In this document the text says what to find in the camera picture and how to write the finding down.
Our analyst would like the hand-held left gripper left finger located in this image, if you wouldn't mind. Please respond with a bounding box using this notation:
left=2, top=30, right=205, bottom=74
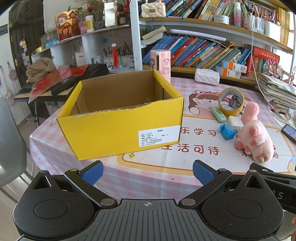
left=31, top=161, right=118, bottom=208

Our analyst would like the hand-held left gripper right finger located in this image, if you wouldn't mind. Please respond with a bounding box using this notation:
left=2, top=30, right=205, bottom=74
left=179, top=159, right=266, bottom=207

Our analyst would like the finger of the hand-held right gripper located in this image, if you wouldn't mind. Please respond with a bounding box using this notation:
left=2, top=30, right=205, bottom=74
left=250, top=163, right=296, bottom=184

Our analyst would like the yellow cardboard box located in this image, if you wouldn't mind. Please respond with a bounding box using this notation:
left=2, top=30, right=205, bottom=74
left=56, top=69, right=185, bottom=161

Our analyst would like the pink plush toy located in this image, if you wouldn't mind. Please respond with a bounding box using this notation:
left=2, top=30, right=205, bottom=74
left=235, top=102, right=276, bottom=164

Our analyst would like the blue packet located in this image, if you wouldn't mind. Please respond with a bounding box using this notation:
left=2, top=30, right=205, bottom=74
left=219, top=123, right=236, bottom=139

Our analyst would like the mint green eraser case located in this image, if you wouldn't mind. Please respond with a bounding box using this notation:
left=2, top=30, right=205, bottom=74
left=211, top=107, right=227, bottom=123

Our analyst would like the yellow tape roll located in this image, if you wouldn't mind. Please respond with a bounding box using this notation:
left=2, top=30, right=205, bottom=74
left=218, top=88, right=245, bottom=117

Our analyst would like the grey toy car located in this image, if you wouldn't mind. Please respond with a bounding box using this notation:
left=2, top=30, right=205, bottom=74
left=228, top=96, right=241, bottom=109

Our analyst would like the black smartphone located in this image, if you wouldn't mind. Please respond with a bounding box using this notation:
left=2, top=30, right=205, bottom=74
left=281, top=123, right=296, bottom=141

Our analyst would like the pink checked tablecloth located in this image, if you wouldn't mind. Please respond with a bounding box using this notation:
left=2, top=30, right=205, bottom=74
left=30, top=76, right=296, bottom=202

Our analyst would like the stack of papers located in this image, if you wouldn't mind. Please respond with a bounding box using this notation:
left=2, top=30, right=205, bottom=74
left=255, top=73, right=296, bottom=116

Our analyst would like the grey chair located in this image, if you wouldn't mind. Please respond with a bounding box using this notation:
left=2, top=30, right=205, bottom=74
left=0, top=97, right=30, bottom=188

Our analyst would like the small white quilted purse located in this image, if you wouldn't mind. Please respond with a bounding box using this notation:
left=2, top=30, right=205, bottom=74
left=194, top=68, right=220, bottom=86

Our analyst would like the orange white carton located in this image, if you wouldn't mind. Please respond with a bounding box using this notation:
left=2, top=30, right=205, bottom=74
left=216, top=67, right=247, bottom=79
left=221, top=61, right=248, bottom=72

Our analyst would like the black keyboard case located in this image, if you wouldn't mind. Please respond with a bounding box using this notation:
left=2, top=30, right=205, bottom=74
left=50, top=64, right=109, bottom=95

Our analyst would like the black electronic keyboard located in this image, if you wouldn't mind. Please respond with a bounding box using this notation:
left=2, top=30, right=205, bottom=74
left=14, top=81, right=70, bottom=102

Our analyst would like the white pen cup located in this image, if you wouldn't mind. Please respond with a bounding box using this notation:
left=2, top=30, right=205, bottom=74
left=103, top=56, right=116, bottom=68
left=121, top=54, right=135, bottom=67

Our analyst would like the red boxed book set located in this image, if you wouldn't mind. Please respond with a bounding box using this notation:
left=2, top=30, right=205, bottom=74
left=246, top=46, right=278, bottom=77

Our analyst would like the white red small box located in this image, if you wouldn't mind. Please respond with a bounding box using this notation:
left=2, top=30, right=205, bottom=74
left=75, top=51, right=86, bottom=66

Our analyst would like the brown cloth bundle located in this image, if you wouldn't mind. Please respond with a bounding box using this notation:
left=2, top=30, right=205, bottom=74
left=26, top=58, right=57, bottom=82

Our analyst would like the pink cylindrical holder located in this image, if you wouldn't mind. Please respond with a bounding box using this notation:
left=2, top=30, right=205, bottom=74
left=150, top=49, right=172, bottom=84

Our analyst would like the red tassel ornament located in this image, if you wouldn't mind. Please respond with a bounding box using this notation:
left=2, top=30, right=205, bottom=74
left=111, top=43, right=119, bottom=68

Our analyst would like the row of blue spined books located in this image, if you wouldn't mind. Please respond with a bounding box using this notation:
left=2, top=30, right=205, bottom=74
left=142, top=35, right=251, bottom=70

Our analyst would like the white bookshelf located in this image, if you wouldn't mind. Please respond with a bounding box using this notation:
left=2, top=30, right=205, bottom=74
left=30, top=0, right=296, bottom=86

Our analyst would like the white rolled paper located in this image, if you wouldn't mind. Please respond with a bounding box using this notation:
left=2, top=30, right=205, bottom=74
left=170, top=29, right=227, bottom=41

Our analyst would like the white pen holder box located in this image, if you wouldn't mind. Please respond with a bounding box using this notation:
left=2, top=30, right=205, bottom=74
left=264, top=20, right=282, bottom=43

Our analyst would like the thick lying book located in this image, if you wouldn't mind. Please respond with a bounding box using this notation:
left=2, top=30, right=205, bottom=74
left=140, top=25, right=167, bottom=45

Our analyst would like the white bottle yellow label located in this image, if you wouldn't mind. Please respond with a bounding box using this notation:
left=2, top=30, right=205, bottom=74
left=85, top=15, right=95, bottom=33

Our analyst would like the white round jar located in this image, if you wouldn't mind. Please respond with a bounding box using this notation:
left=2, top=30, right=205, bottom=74
left=214, top=14, right=230, bottom=25

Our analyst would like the white paper carton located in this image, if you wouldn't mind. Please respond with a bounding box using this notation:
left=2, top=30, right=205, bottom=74
left=103, top=1, right=116, bottom=28

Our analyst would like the dark wooden door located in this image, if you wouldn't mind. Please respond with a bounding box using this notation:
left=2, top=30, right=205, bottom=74
left=9, top=0, right=44, bottom=70

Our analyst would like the row of colourful picture books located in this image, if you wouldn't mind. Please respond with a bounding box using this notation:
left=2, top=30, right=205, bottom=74
left=162, top=0, right=234, bottom=20

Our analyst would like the dried flower bunch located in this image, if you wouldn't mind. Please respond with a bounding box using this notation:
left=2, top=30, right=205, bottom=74
left=83, top=0, right=104, bottom=14

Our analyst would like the cream quilted handbag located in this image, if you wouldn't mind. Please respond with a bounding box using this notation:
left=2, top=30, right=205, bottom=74
left=141, top=0, right=166, bottom=18

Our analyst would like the white cable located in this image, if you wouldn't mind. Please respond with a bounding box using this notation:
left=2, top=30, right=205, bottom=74
left=240, top=0, right=292, bottom=122

